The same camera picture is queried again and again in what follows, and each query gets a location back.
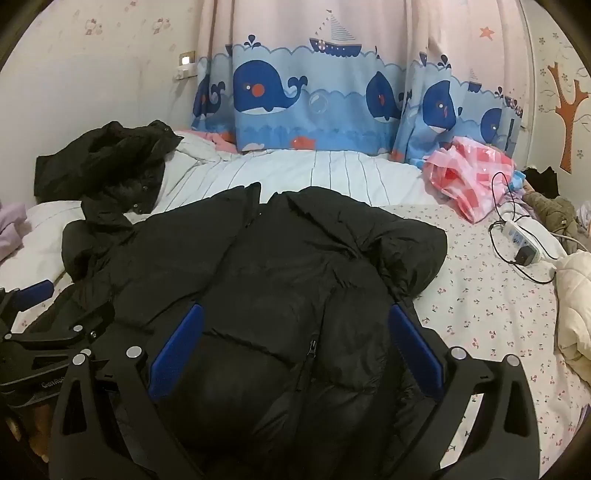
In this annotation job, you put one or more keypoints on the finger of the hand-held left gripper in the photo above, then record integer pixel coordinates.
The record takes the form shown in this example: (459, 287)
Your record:
(55, 333)
(33, 291)

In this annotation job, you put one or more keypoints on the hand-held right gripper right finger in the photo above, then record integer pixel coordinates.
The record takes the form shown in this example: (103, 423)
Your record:
(415, 350)

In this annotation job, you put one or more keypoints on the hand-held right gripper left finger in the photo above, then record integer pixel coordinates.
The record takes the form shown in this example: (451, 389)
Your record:
(178, 350)

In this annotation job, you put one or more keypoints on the black puffer jacket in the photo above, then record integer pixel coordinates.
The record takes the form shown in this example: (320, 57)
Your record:
(277, 277)

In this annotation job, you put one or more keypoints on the light purple cloth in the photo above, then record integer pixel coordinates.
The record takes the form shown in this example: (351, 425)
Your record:
(11, 226)

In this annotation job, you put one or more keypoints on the black charger plug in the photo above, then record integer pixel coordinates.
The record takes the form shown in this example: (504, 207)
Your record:
(525, 256)

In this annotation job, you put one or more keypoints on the crumpled black jacket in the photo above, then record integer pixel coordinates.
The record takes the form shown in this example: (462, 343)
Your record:
(106, 157)

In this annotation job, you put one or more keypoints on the cream quilt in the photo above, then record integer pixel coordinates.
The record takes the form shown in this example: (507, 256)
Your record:
(575, 314)

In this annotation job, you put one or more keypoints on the pink checked plastic bag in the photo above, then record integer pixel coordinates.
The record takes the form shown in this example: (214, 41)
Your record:
(466, 175)

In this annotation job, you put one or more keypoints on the olive green garment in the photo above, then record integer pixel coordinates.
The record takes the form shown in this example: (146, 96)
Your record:
(551, 210)

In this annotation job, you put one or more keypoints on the dark cloth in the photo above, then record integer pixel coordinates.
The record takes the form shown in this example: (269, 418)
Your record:
(545, 180)

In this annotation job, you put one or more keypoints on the pink cloth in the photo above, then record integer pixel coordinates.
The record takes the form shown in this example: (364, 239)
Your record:
(217, 137)

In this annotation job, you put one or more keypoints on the whale print curtain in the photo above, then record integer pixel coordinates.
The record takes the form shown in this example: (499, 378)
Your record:
(277, 134)

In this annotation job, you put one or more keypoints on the white wall switch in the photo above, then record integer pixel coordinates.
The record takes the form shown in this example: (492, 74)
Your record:
(185, 64)

